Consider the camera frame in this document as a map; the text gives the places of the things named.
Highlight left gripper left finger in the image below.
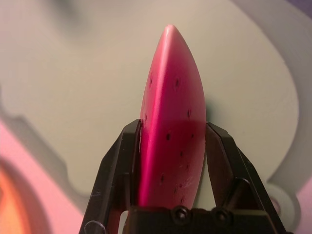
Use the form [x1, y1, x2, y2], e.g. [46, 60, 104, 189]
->
[79, 118, 143, 234]

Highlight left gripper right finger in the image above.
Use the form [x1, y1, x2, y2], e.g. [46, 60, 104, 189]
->
[206, 121, 286, 234]

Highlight red watermelon slice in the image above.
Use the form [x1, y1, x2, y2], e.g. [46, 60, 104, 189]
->
[137, 23, 208, 209]

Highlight green cutting board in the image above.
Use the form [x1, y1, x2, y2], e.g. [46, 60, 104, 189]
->
[0, 0, 302, 220]

